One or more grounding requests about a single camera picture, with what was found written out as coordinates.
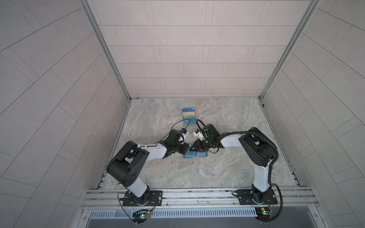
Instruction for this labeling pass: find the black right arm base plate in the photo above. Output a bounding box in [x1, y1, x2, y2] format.
[232, 188, 278, 205]

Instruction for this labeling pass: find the dark blue VIP card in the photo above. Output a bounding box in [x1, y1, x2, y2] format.
[182, 107, 195, 113]

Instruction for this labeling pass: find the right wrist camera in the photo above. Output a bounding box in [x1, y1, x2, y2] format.
[193, 129, 205, 140]

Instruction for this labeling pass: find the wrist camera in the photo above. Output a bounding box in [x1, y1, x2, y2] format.
[193, 129, 205, 140]
[178, 128, 188, 143]

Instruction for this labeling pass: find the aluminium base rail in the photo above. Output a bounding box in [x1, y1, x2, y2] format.
[81, 186, 319, 210]

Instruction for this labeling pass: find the teal chip card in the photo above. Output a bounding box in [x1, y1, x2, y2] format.
[184, 152, 198, 158]

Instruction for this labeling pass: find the aluminium corner post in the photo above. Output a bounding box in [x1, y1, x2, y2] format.
[259, 0, 321, 101]
[79, 0, 132, 102]

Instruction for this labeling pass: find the circuit board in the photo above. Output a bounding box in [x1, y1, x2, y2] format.
[132, 209, 152, 224]
[255, 207, 272, 221]

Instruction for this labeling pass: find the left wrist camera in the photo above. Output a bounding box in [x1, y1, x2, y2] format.
[178, 128, 188, 143]

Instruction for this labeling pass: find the blue-grey card holder wallet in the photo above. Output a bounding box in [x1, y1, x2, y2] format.
[183, 151, 208, 159]

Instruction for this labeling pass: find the white vent grille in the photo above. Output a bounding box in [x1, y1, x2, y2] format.
[89, 207, 258, 219]

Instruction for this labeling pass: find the teal VIP card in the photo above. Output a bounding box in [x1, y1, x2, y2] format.
[183, 118, 196, 124]

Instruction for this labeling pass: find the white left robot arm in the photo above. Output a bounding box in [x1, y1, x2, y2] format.
[106, 128, 189, 200]

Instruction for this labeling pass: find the left circuit board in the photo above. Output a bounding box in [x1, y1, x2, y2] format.
[132, 209, 152, 224]

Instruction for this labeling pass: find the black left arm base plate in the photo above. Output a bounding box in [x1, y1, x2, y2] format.
[119, 190, 163, 207]

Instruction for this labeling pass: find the right aluminium corner post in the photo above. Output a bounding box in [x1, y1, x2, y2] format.
[259, 0, 321, 101]

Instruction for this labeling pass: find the thin black camera cable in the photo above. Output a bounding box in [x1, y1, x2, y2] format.
[158, 118, 192, 143]

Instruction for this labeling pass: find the right circuit board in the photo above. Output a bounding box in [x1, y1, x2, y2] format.
[255, 207, 272, 221]

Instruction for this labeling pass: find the left aluminium corner post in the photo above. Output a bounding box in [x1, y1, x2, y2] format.
[79, 0, 132, 102]

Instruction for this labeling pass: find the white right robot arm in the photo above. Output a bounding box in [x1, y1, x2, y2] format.
[190, 124, 279, 204]

